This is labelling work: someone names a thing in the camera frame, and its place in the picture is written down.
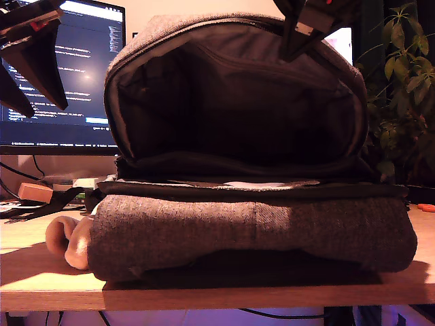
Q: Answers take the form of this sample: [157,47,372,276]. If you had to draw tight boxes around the monitor showing dark code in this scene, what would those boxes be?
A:
[0,0,127,157]

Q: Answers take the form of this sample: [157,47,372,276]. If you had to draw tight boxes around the black monitor cable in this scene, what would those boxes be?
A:
[0,155,47,181]

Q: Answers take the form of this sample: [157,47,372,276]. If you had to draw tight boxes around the black cable under table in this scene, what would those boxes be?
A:
[237,307,327,321]

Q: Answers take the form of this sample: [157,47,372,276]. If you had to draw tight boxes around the dark curtain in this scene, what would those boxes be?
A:
[360,0,387,69]

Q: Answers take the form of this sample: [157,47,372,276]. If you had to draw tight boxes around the monitor showing camera views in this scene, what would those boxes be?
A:
[321,26,354,67]

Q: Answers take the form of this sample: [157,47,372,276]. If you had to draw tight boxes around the green potted plant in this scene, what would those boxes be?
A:
[353,3,435,205]

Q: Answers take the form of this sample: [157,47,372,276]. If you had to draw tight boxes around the white and green box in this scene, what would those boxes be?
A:
[72,176,100,189]

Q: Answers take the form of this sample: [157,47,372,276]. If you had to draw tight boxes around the tan wooden block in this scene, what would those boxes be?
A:
[17,182,54,204]

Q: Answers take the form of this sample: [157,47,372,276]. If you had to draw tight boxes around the black strap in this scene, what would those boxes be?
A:
[0,187,86,222]

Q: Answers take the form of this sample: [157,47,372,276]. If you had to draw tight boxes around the grey fabric backpack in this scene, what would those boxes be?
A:
[86,13,418,283]

